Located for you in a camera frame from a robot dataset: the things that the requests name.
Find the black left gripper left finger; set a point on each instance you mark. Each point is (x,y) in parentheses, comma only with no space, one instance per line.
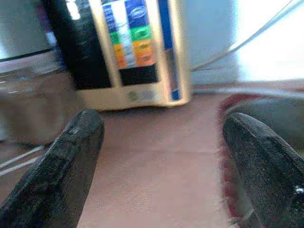
(52,173)

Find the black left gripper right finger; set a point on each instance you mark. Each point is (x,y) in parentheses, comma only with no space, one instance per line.
(266,171)

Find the steel kitchen sink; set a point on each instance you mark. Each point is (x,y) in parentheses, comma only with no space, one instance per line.
(273,114)

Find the thin white plastic stick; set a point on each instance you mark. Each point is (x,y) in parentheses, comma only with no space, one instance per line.
(23,155)

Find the clear jar of brown powder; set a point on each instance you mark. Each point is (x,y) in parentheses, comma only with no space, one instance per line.
(35,107)

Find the cream water ionizer machine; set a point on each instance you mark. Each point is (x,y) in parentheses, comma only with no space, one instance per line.
(142,95)

